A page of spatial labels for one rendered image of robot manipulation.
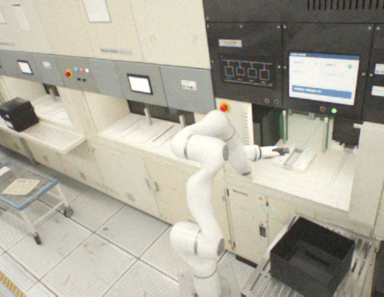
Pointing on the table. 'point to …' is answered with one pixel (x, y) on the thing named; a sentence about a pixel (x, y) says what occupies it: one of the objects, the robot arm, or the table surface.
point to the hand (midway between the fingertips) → (283, 151)
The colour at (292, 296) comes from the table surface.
